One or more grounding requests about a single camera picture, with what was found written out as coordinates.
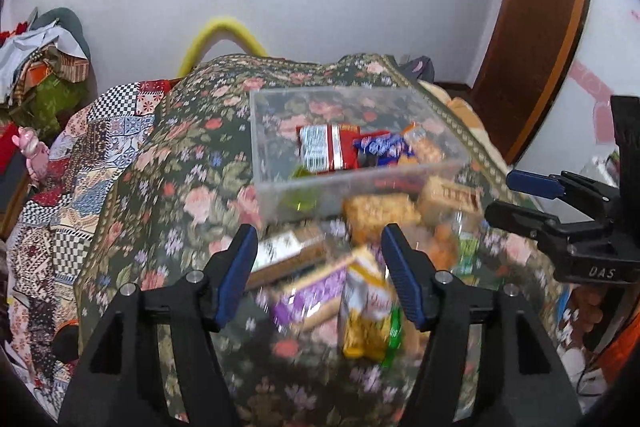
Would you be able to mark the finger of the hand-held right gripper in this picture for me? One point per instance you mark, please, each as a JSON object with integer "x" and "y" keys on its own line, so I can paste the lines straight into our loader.
{"x": 532, "y": 183}
{"x": 520, "y": 217}

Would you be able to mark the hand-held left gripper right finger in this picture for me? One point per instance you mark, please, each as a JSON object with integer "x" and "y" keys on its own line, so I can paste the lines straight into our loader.
{"x": 402, "y": 279}

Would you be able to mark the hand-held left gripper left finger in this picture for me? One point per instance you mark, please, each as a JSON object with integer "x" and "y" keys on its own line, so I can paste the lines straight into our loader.
{"x": 235, "y": 279}

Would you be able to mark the yellow and green snack packet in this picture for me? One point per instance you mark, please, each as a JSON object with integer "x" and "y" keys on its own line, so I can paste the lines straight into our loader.
{"x": 365, "y": 314}

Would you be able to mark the orange snack bag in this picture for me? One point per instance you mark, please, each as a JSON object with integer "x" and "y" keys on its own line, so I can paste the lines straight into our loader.
{"x": 447, "y": 247}

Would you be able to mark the brown bar packet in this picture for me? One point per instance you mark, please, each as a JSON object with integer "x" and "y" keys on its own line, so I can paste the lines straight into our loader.
{"x": 292, "y": 252}

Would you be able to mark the peanut brittle packet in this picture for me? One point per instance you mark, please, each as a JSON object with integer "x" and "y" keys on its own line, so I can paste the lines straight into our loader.
{"x": 380, "y": 213}

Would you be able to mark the beige cake packet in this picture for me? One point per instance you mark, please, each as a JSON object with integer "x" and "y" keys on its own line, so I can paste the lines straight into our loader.
{"x": 450, "y": 197}

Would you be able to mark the purple wafer packet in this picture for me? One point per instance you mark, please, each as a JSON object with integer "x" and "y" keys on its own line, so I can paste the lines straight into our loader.
{"x": 305, "y": 302}

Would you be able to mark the clear plastic container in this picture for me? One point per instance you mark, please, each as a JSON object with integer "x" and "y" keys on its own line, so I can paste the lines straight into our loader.
{"x": 280, "y": 202}

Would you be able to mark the person's right hand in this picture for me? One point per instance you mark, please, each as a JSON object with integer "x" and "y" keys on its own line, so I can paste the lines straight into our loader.
{"x": 590, "y": 307}

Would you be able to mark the cream bed sheet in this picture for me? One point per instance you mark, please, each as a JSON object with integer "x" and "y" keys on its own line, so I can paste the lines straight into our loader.
{"x": 470, "y": 117}

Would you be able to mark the green candy packet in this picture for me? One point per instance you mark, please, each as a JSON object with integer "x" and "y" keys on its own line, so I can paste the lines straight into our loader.
{"x": 302, "y": 199}

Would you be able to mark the orange cracker packet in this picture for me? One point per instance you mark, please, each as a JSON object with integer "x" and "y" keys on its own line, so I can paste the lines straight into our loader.
{"x": 425, "y": 144}

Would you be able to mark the dark floral blanket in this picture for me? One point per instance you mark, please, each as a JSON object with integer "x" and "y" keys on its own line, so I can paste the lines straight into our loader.
{"x": 200, "y": 157}

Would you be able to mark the blue candy packet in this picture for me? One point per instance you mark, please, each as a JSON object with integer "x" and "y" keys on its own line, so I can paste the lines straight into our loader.
{"x": 382, "y": 147}

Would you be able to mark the brown wooden door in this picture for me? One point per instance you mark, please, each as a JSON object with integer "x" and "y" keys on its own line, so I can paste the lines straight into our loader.
{"x": 535, "y": 32}

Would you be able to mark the red and white snack packet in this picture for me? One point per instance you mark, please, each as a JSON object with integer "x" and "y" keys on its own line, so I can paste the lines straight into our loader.
{"x": 322, "y": 147}

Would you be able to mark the grey backpack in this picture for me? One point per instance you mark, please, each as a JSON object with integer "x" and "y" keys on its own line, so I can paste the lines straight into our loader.
{"x": 417, "y": 68}

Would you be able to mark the patchwork quilt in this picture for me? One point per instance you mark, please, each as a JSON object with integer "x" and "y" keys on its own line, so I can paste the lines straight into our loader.
{"x": 85, "y": 167}

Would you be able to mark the pink toy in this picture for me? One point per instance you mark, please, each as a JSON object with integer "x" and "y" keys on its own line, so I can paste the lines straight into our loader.
{"x": 32, "y": 152}

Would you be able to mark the yellow foam tube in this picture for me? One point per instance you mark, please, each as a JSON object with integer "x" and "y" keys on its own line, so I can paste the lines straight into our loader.
{"x": 225, "y": 27}

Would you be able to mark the pile of clothes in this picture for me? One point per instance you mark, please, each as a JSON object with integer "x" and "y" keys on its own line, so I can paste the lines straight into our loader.
{"x": 45, "y": 77}

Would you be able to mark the grey-green chair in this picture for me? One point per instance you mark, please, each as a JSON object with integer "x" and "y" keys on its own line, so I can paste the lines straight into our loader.
{"x": 70, "y": 24}

